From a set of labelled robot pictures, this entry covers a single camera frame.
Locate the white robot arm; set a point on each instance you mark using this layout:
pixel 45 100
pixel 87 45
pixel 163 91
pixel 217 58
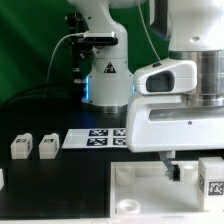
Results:
pixel 194 30

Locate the black camera on stand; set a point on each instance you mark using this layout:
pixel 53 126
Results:
pixel 100 39

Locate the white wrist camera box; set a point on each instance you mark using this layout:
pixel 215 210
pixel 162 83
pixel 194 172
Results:
pixel 168 76

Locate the white square table top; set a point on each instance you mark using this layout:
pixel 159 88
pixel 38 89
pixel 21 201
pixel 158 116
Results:
pixel 141 193

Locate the white block left edge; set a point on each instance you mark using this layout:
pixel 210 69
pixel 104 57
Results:
pixel 1 179

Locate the white sheet with markers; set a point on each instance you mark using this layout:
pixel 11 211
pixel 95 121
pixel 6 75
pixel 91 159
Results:
pixel 95 138

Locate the black camera stand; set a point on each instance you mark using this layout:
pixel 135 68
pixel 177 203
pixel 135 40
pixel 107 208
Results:
pixel 79 51

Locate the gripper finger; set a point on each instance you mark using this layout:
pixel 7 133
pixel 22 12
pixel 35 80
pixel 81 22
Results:
pixel 173 170

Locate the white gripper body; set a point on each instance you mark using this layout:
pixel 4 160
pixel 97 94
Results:
pixel 165 123

